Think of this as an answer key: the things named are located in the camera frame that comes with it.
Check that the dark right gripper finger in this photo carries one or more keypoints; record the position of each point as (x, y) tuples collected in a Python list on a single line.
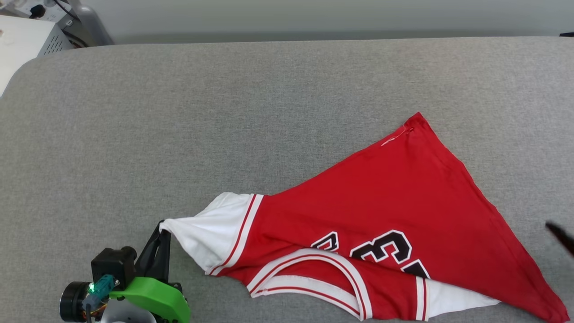
[(563, 237)]

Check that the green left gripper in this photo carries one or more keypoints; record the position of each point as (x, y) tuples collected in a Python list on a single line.
[(161, 298)]

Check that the red white basketball jersey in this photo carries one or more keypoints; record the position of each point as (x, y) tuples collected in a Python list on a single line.
[(381, 202)]

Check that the black cylindrical left gripper motor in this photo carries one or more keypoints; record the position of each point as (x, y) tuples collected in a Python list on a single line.
[(71, 303)]

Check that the grey metal stand leg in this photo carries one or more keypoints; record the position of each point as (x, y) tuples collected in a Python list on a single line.
[(92, 24)]

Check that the white metal box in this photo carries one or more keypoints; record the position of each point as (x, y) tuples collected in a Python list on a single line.
[(22, 45)]

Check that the white power strip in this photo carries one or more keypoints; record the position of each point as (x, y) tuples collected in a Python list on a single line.
[(49, 11)]

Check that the black power plug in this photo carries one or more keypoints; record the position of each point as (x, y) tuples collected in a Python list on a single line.
[(36, 11)]

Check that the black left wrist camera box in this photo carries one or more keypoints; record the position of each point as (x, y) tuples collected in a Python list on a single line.
[(112, 267)]

